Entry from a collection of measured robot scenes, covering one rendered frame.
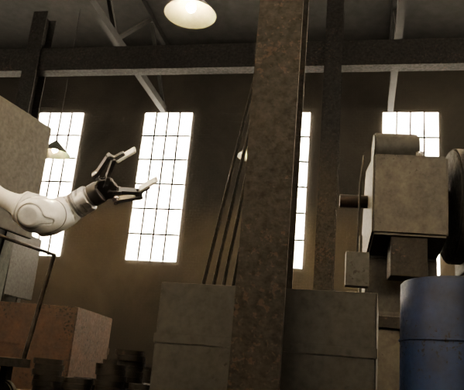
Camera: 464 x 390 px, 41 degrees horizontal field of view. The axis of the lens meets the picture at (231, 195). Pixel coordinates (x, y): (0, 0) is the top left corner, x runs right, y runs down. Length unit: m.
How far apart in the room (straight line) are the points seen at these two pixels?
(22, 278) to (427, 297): 9.38
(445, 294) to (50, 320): 2.96
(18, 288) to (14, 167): 5.04
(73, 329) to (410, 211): 2.98
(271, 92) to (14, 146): 3.97
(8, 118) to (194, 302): 3.93
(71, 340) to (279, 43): 2.64
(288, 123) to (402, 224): 2.37
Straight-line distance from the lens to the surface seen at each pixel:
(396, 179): 5.72
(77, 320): 4.90
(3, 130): 6.90
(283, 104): 3.55
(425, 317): 3.20
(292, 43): 3.73
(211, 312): 3.55
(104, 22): 11.36
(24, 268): 11.82
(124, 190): 2.08
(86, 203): 2.06
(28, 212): 1.91
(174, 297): 3.62
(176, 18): 7.67
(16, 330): 5.06
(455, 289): 3.17
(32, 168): 7.20
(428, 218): 5.67
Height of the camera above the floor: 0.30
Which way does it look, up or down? 17 degrees up
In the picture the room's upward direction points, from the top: 5 degrees clockwise
